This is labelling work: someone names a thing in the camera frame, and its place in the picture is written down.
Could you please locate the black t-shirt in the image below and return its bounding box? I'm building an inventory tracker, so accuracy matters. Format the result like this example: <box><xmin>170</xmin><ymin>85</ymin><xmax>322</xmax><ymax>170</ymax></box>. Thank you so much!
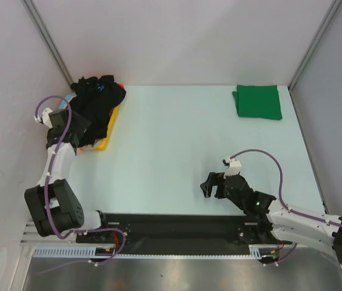
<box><xmin>70</xmin><ymin>75</ymin><xmax>126</xmax><ymax>147</ymax></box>

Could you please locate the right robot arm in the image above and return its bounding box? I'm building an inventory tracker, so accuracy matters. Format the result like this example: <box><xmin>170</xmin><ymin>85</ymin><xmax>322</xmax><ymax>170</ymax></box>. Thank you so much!
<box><xmin>200</xmin><ymin>172</ymin><xmax>342</xmax><ymax>265</ymax></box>

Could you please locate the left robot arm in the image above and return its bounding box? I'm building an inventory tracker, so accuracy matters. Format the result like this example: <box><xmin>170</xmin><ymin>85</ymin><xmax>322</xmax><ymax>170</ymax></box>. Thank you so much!
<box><xmin>24</xmin><ymin>108</ymin><xmax>111</xmax><ymax>243</ymax></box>

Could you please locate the light blue t-shirt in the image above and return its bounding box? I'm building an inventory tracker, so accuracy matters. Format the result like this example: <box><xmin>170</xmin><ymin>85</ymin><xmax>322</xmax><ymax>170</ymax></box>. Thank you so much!
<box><xmin>59</xmin><ymin>93</ymin><xmax>76</xmax><ymax>109</ymax></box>

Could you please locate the beige t-shirt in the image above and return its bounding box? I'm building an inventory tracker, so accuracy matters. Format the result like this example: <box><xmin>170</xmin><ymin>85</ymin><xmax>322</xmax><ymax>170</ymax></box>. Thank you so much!
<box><xmin>81</xmin><ymin>145</ymin><xmax>95</xmax><ymax>150</ymax></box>

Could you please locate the folded green t-shirt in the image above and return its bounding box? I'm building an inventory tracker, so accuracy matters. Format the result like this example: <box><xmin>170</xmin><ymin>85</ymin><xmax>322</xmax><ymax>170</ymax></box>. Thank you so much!
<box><xmin>232</xmin><ymin>85</ymin><xmax>283</xmax><ymax>121</ymax></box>

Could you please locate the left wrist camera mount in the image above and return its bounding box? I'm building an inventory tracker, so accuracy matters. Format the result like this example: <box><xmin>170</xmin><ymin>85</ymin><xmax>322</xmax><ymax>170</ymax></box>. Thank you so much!
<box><xmin>34</xmin><ymin>107</ymin><xmax>53</xmax><ymax>129</ymax></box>

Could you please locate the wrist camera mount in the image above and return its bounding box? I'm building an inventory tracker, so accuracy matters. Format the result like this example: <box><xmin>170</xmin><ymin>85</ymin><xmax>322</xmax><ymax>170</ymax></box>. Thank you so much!
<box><xmin>34</xmin><ymin>107</ymin><xmax>53</xmax><ymax>129</ymax></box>
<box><xmin>223</xmin><ymin>157</ymin><xmax>242</xmax><ymax>178</ymax></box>

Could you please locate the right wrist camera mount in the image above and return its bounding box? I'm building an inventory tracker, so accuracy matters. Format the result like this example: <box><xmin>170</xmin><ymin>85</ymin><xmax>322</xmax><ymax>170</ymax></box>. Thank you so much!
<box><xmin>223</xmin><ymin>157</ymin><xmax>242</xmax><ymax>178</ymax></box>

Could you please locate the grey slotted cable duct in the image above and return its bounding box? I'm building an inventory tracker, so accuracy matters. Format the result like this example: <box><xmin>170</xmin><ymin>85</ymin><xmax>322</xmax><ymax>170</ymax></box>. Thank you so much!
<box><xmin>32</xmin><ymin>246</ymin><xmax>268</xmax><ymax>259</ymax></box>

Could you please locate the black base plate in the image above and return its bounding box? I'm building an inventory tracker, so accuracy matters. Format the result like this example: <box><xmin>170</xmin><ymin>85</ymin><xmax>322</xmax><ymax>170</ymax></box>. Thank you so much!
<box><xmin>76</xmin><ymin>213</ymin><xmax>291</xmax><ymax>255</ymax></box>

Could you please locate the left aluminium frame post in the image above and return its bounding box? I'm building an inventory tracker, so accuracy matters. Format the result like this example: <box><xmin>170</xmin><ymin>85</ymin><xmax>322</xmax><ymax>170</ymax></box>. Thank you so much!
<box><xmin>21</xmin><ymin>0</ymin><xmax>73</xmax><ymax>86</ymax></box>

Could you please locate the aluminium frame post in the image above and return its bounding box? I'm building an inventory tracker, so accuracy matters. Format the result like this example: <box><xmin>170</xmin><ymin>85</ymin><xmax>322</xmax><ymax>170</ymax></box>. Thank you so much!
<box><xmin>287</xmin><ymin>0</ymin><xmax>342</xmax><ymax>93</ymax></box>
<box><xmin>21</xmin><ymin>0</ymin><xmax>73</xmax><ymax>86</ymax></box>

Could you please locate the right aluminium frame post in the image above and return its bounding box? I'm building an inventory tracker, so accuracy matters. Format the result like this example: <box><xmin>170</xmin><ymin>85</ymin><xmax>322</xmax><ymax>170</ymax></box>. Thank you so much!
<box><xmin>287</xmin><ymin>0</ymin><xmax>342</xmax><ymax>93</ymax></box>

